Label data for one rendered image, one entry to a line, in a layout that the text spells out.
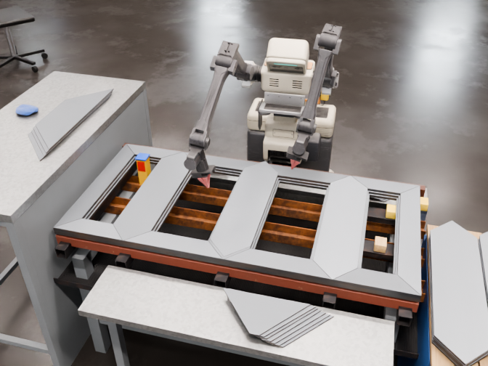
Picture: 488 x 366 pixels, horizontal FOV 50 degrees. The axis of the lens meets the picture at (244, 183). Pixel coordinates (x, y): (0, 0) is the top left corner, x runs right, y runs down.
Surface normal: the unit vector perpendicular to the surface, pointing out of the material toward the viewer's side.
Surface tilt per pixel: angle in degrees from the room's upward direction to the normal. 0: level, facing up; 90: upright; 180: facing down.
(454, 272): 0
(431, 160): 0
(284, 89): 98
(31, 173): 0
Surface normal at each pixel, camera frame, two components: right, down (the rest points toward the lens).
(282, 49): -0.15, -0.22
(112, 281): 0.00, -0.82
